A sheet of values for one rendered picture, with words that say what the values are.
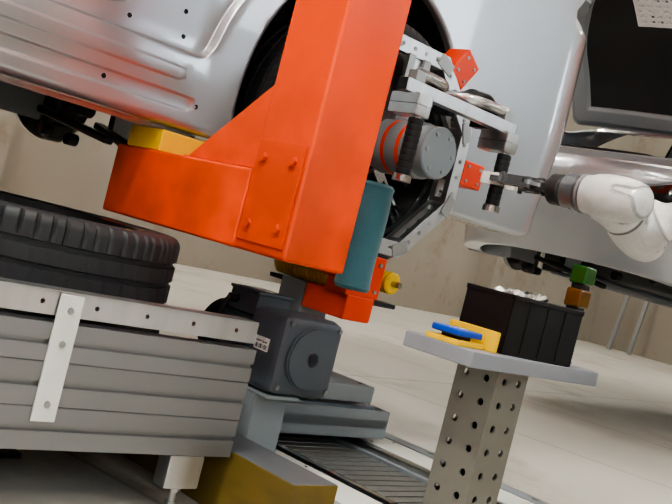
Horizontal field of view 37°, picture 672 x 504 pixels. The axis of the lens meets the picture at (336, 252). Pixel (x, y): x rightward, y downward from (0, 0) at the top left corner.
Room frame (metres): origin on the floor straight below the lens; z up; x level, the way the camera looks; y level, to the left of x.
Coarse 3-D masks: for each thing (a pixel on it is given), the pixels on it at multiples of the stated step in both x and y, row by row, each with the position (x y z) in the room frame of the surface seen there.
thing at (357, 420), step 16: (304, 400) 2.54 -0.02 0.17; (320, 400) 2.60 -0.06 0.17; (336, 400) 2.65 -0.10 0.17; (288, 416) 2.44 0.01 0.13; (304, 416) 2.48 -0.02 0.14; (320, 416) 2.52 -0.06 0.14; (336, 416) 2.56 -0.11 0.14; (352, 416) 2.60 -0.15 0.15; (368, 416) 2.64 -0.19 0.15; (384, 416) 2.68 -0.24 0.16; (288, 432) 2.45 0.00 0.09; (304, 432) 2.49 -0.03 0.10; (320, 432) 2.53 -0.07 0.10; (336, 432) 2.57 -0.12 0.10; (352, 432) 2.61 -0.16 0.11; (368, 432) 2.65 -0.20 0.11; (384, 432) 2.69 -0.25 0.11
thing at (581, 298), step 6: (570, 288) 2.11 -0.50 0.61; (576, 288) 2.10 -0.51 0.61; (570, 294) 2.11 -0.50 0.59; (576, 294) 2.10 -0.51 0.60; (582, 294) 2.09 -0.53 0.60; (588, 294) 2.10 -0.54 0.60; (564, 300) 2.11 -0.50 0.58; (570, 300) 2.10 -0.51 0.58; (576, 300) 2.09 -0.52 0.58; (582, 300) 2.09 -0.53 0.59; (588, 300) 2.11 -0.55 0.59; (576, 306) 2.09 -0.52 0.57; (582, 306) 2.10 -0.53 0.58
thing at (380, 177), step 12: (432, 120) 2.72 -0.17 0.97; (372, 168) 2.61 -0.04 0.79; (372, 180) 2.64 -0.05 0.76; (384, 180) 2.65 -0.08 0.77; (420, 180) 2.74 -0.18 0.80; (396, 192) 2.78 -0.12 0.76; (408, 192) 2.75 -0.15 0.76; (420, 192) 2.72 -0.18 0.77; (396, 204) 2.75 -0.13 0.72; (408, 204) 2.72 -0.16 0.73; (396, 216) 2.70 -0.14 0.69; (408, 216) 2.70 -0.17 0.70
